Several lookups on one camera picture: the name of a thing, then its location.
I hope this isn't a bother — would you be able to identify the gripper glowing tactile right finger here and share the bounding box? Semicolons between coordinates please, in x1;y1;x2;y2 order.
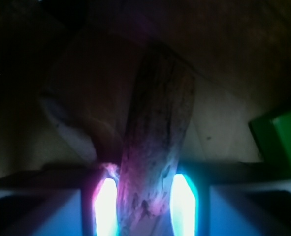
170;162;291;236

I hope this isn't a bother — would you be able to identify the green wooden block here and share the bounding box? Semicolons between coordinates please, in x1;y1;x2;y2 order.
249;106;291;171

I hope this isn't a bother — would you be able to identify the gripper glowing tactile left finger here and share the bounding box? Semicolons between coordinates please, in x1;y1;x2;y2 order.
0;168;118;236

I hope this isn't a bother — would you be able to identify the brown paper bag liner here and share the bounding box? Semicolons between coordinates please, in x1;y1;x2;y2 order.
0;0;291;178

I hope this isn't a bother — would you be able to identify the brown wood chip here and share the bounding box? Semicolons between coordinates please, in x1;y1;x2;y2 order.
117;49;194;236

